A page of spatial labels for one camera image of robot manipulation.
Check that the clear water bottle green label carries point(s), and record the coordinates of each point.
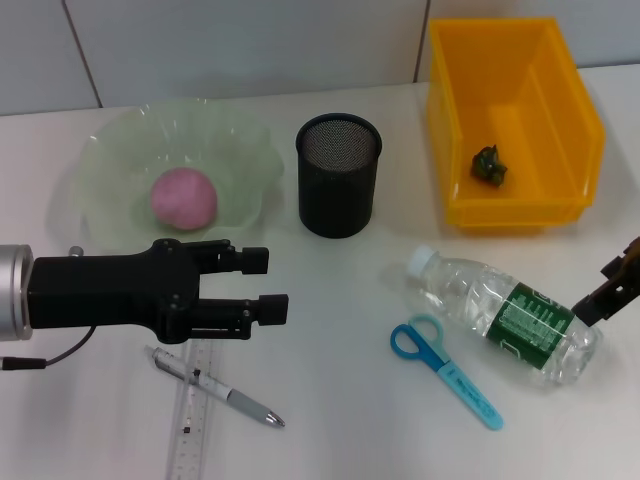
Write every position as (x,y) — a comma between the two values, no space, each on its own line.
(490,305)

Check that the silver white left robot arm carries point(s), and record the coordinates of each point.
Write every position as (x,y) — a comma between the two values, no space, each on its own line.
(12,292)

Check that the yellow plastic bin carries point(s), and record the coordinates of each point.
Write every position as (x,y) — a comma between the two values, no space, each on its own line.
(545,125)

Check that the pink peach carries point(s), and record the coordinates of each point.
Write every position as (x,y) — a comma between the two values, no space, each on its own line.
(184,199)

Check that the clear plastic ruler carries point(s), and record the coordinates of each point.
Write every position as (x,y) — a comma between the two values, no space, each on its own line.
(192,440)

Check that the black mesh pen cup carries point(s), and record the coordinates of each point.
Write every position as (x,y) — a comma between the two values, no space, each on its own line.
(337,200)

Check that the grey silver ballpoint pen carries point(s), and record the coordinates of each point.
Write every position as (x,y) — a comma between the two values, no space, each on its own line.
(250,406)

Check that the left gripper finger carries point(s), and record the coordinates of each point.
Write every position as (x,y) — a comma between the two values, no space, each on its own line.
(274,309)

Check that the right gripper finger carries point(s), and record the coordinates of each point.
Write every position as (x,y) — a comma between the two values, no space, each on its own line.
(597,305)
(627,262)

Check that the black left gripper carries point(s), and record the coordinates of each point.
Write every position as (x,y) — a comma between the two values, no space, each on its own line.
(100,290)

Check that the green plastic wrapper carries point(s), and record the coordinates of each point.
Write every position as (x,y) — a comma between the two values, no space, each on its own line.
(489,166)

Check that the pale green glass fruit plate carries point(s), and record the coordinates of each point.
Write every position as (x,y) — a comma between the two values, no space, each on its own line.
(125,150)

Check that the blue scissors with sheath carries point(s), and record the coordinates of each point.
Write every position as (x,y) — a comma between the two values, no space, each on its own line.
(432,357)

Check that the silver left gripper connector stud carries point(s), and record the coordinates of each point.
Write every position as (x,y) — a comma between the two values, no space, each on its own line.
(77,250)

